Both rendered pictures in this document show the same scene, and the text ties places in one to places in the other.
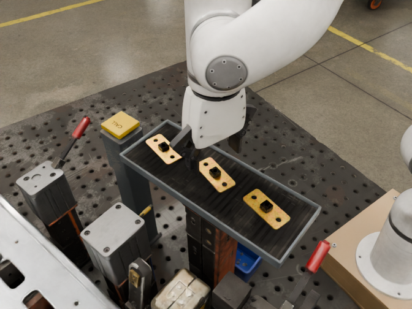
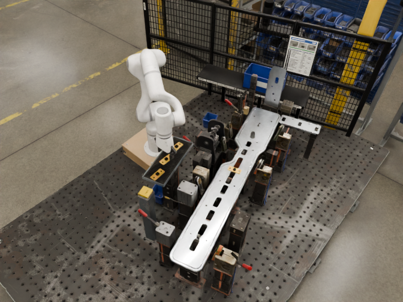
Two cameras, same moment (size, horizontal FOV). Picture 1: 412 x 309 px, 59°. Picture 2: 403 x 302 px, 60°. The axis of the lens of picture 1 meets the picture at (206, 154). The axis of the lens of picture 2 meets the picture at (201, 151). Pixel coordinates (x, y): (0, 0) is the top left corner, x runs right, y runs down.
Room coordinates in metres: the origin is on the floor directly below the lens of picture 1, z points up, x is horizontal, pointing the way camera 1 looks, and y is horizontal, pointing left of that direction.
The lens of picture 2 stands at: (0.63, 1.36, 2.66)
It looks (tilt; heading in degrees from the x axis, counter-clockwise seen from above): 46 degrees down; 255
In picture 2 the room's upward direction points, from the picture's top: 2 degrees clockwise
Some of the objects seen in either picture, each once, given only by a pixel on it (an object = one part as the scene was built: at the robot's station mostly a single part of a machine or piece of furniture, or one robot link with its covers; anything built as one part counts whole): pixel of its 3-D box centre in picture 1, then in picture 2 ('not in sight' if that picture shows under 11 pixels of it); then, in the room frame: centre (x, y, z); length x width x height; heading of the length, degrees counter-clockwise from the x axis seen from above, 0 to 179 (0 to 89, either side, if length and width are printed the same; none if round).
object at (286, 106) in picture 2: not in sight; (283, 121); (-0.53, -0.47, 0.88); 0.08 x 0.08 x 0.36; 51
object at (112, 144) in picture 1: (135, 191); (149, 216); (0.60, 0.19, 0.92); 0.08 x 0.08 x 0.44; 51
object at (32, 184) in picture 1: (62, 221); (166, 245); (0.54, 0.37, 0.88); 0.11 x 0.10 x 0.36; 141
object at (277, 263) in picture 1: (213, 181); (168, 159); (0.44, -0.01, 1.16); 0.37 x 0.14 x 0.02; 51
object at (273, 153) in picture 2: not in sight; (269, 166); (-0.27, -0.08, 0.84); 0.11 x 0.08 x 0.29; 141
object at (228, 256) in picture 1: (212, 246); (170, 184); (0.44, -0.01, 0.92); 0.10 x 0.08 x 0.45; 51
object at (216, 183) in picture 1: (214, 172); (166, 159); (0.46, -0.02, 1.17); 0.08 x 0.04 x 0.01; 35
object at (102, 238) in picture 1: (130, 278); (187, 208); (0.37, 0.17, 0.90); 0.13 x 0.10 x 0.41; 141
